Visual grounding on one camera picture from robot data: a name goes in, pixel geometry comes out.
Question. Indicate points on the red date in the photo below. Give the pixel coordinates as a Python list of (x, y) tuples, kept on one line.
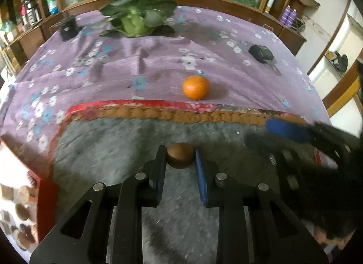
[(25, 237)]

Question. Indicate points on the green leafy cabbage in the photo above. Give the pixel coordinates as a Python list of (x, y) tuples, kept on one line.
[(138, 18)]

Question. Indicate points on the red white gift box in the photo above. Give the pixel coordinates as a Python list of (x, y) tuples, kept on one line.
[(37, 193)]

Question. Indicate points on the purple cans pair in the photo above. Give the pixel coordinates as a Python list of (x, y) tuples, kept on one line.
[(288, 16)]

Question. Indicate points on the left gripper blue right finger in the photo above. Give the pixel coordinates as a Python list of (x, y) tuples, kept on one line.
[(206, 171)]

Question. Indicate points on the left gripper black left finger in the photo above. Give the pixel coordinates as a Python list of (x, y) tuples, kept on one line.
[(153, 184)]

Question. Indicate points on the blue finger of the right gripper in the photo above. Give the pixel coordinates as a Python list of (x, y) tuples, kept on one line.
[(292, 131)]

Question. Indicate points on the purple floral tablecloth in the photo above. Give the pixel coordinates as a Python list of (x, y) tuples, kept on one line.
[(90, 68)]

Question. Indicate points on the steel thermos flask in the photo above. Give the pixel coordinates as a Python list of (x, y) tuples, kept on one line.
[(32, 11)]

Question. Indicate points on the grey felt mat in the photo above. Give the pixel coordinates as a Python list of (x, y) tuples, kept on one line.
[(136, 190)]

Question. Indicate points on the black car key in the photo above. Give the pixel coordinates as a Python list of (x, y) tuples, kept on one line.
[(264, 56)]

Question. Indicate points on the brown round fruit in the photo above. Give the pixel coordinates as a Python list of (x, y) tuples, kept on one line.
[(21, 212), (180, 155)]

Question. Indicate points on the black cylindrical device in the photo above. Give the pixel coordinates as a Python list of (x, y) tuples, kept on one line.
[(68, 28)]

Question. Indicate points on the green bottle on shelf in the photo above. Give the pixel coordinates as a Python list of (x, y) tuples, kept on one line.
[(52, 6)]

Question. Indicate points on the small far orange mandarin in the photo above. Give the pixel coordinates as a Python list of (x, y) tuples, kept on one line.
[(196, 87)]

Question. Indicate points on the brown round fruit top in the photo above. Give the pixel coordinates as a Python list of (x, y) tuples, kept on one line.
[(180, 155)]

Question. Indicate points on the person right hand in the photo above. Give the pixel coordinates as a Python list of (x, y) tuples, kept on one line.
[(328, 244)]

